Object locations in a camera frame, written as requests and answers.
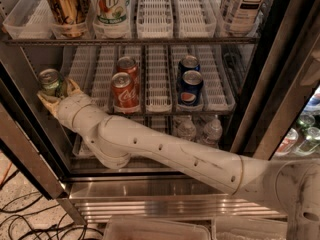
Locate orange floor cable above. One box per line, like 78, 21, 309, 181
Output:
0, 161, 14, 187

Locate tall gold can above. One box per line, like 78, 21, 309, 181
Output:
47, 0, 90, 38

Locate front red Coca-Cola can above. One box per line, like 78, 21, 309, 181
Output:
111, 72, 138, 108

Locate green bottle behind glass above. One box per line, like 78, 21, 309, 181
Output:
295, 115, 320, 156

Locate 7UP bottle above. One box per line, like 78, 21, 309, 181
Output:
93, 0, 127, 25

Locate left clear plastic bin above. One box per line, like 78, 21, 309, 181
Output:
102, 216, 211, 240

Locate rear red Coca-Cola can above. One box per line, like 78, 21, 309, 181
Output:
116, 56, 140, 92

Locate red coca-cola can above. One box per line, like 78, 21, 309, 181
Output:
116, 56, 140, 92
111, 72, 138, 108

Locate clear plastic bin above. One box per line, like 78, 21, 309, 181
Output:
102, 216, 211, 240
212, 216, 287, 240

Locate black floor cables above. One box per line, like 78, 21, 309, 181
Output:
0, 169, 105, 240

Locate front blue Pepsi can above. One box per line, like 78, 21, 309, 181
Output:
178, 70, 204, 106

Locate middle wire fridge shelf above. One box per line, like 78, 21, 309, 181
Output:
99, 109, 236, 119

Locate blue pepsi can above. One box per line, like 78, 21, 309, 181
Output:
178, 70, 204, 106
177, 54, 200, 83

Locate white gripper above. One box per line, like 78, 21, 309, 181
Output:
37, 78, 112, 139

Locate right clear plastic bin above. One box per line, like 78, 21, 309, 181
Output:
212, 216, 287, 240

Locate rear blue Pepsi can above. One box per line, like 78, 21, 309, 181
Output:
177, 54, 200, 83

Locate right clear water bottle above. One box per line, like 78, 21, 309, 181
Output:
200, 118, 223, 148

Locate green soda can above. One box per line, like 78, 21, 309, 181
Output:
38, 68, 67, 98

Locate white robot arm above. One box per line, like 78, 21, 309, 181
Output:
37, 79, 320, 240

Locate red can behind glass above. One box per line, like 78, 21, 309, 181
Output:
275, 128, 299, 155

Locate open steel fridge door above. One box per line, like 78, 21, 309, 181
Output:
0, 43, 86, 225

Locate top wire fridge shelf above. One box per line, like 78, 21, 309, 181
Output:
2, 37, 260, 46

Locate steel fridge base grille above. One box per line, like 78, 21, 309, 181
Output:
68, 177, 285, 223

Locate left clear water bottle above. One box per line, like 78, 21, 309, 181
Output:
177, 120, 196, 141

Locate clear water bottle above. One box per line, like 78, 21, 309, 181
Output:
177, 120, 196, 141
200, 118, 223, 148

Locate Teas Tea bottle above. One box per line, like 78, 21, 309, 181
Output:
220, 0, 264, 37

